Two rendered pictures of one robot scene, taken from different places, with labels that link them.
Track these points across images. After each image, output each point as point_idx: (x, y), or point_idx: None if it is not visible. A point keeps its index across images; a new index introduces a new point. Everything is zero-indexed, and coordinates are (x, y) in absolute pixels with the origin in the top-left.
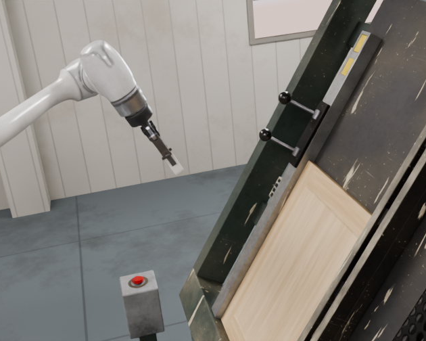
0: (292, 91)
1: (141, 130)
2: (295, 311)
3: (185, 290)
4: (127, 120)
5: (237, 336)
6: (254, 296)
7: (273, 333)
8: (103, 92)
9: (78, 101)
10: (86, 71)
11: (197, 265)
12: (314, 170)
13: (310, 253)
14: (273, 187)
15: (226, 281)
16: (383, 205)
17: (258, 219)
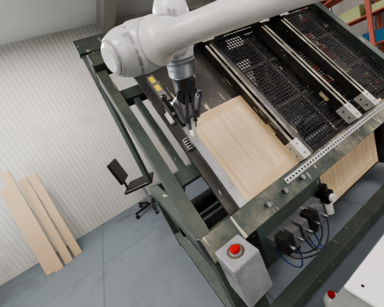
0: (135, 117)
1: (191, 92)
2: (255, 140)
3: (217, 248)
4: (192, 80)
5: (259, 184)
6: (241, 169)
7: (262, 155)
8: None
9: (169, 61)
10: (187, 12)
11: (202, 229)
12: None
13: (233, 128)
14: (186, 145)
15: (228, 189)
16: (240, 83)
17: (183, 179)
